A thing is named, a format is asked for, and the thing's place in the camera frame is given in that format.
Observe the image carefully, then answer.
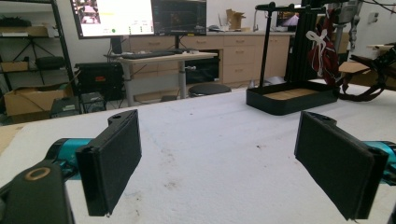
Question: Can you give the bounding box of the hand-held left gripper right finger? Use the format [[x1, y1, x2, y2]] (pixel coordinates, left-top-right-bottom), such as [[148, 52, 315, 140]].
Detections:
[[293, 110, 396, 221]]

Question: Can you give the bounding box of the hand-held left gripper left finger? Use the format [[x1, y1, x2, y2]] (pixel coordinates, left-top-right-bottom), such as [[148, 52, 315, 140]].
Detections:
[[46, 108, 143, 217]]

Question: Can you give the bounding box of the dark red bow tie black strap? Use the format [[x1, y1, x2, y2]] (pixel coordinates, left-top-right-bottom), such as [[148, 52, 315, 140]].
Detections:
[[337, 73, 389, 104]]

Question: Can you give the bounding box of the dark red cloth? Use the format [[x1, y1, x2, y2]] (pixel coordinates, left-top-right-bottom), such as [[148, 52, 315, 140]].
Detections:
[[305, 8, 341, 87]]

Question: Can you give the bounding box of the black rack with wooden tray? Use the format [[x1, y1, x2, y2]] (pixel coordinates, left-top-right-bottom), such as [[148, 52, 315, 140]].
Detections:
[[245, 1, 341, 117]]

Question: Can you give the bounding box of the flat cardboard box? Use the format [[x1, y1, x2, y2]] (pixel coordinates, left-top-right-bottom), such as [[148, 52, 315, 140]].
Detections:
[[338, 60, 396, 89]]

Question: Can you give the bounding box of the black computer tower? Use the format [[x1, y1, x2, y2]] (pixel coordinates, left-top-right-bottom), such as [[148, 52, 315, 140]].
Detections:
[[49, 95, 82, 119], [79, 91, 107, 114]]

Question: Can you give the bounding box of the black equipment case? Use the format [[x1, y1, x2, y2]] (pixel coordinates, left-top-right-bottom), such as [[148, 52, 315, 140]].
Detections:
[[75, 62, 125, 102]]

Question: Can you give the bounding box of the small monitor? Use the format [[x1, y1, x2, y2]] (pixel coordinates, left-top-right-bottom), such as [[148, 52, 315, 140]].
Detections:
[[276, 10, 303, 30]]

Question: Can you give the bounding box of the large cardboard box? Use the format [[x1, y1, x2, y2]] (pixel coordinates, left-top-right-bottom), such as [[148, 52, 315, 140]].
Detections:
[[3, 84, 75, 119]]

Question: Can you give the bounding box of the white foam mat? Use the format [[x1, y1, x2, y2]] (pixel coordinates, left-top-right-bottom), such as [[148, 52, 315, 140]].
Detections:
[[0, 78, 396, 224]]

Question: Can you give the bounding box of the black keyboard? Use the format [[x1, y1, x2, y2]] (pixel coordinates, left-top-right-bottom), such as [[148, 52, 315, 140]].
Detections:
[[121, 50, 177, 61]]

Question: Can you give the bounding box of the grey-legged desk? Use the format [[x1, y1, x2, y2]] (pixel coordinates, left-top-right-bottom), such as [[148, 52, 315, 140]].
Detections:
[[104, 50, 219, 107]]

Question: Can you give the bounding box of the black round stool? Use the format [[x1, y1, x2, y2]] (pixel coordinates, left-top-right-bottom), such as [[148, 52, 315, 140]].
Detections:
[[188, 82, 233, 98]]

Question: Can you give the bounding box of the wooden drawer cabinet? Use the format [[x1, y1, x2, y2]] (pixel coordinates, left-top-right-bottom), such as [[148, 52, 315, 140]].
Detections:
[[128, 32, 296, 88]]

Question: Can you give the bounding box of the black metal shelf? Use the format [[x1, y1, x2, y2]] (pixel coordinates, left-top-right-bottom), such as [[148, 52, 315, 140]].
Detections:
[[0, 0, 77, 92]]

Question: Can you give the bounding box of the open cardboard box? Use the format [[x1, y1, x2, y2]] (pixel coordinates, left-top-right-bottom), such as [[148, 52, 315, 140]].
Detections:
[[224, 8, 248, 31]]

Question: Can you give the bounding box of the monitor with white screen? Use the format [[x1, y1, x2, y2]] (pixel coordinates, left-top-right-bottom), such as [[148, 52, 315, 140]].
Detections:
[[69, 0, 156, 40]]

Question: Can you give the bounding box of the monitor with dark screen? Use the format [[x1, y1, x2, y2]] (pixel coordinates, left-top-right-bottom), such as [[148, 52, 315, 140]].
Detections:
[[150, 0, 208, 37]]

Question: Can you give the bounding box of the black metal frame post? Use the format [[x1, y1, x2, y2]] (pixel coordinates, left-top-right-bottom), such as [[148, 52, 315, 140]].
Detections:
[[284, 0, 329, 84]]

